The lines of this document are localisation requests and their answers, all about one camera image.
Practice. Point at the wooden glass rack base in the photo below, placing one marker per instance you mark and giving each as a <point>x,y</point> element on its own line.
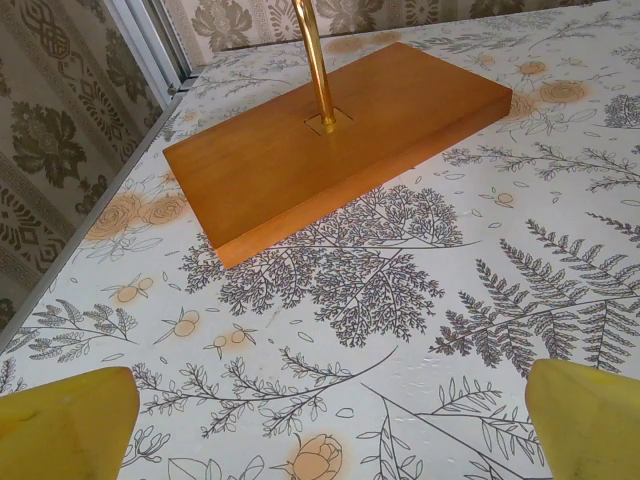
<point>300,170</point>

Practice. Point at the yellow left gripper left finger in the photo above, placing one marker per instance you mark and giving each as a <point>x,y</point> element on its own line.
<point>65,430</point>

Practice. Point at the aluminium frame post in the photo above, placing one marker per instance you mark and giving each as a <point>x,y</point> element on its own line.
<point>145,45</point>

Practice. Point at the gold metal glass rack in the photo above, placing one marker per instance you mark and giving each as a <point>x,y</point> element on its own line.
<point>316,65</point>

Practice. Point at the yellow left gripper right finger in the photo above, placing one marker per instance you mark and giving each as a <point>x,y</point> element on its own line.
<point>590,430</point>

